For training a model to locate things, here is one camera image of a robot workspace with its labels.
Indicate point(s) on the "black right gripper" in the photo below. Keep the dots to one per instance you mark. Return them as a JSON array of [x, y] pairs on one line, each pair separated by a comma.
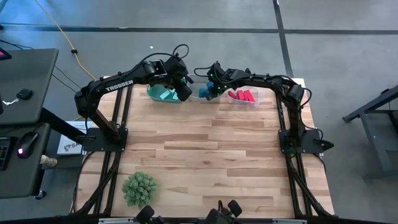
[[219, 76]]

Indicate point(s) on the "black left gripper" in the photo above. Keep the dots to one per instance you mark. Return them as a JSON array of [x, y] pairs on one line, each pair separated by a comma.
[[175, 71]]

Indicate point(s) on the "red rectangular block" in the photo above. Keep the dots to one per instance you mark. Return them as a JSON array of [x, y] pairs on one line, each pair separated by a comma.
[[241, 95]]

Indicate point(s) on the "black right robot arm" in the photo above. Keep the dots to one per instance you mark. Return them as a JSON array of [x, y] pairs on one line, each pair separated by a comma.
[[264, 81]]

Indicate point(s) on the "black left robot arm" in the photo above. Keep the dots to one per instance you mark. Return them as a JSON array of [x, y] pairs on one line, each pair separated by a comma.
[[105, 87]]

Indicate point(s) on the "pale plastic bin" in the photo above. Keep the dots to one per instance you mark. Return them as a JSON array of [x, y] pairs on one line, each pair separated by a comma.
[[196, 93]]

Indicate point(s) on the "green plastic bin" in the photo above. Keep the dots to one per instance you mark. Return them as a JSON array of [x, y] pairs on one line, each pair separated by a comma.
[[154, 93]]

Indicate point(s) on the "black clamp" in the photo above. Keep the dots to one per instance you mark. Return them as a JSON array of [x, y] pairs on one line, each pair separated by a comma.
[[247, 71]]

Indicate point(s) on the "clear plastic bin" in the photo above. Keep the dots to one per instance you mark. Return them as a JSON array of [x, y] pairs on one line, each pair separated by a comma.
[[259, 93]]

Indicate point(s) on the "green artificial plant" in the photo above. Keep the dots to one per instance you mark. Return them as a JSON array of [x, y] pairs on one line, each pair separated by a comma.
[[139, 189]]

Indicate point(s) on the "black rounded object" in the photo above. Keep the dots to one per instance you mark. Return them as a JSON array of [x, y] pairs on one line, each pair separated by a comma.
[[217, 217], [145, 214]]

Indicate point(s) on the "white printed sign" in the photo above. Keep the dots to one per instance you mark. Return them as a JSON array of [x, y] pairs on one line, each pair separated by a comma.
[[70, 146]]

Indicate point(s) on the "beige rounded object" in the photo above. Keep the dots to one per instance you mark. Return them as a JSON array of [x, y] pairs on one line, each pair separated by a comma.
[[49, 161]]

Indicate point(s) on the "black desk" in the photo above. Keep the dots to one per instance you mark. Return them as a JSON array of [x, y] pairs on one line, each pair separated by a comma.
[[28, 71]]

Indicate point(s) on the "small black device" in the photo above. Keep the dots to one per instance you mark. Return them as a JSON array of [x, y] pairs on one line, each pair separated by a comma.
[[24, 94]]

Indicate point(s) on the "black computer mouse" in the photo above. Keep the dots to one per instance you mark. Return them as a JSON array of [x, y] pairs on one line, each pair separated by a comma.
[[27, 144]]

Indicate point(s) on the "black side table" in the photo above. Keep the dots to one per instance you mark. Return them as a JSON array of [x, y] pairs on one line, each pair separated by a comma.
[[372, 141]]

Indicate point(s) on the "black desk caster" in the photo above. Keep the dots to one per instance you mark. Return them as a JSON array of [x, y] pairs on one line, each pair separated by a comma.
[[40, 195]]

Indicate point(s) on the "black device with red light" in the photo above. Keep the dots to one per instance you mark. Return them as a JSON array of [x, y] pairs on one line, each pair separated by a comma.
[[4, 54]]

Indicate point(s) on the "black keyboard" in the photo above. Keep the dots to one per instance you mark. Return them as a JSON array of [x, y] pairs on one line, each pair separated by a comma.
[[4, 154]]

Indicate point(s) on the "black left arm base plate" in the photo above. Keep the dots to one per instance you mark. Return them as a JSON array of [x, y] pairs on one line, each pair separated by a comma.
[[93, 144]]

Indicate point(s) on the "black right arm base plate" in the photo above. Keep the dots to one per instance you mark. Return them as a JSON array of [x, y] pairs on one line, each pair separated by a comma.
[[311, 146]]

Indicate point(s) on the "black aluminium rig frame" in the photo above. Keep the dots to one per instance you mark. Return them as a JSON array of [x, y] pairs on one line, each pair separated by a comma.
[[174, 221]]

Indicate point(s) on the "silver frame bracket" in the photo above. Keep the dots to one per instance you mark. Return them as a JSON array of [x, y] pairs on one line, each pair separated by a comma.
[[116, 220], [289, 221]]

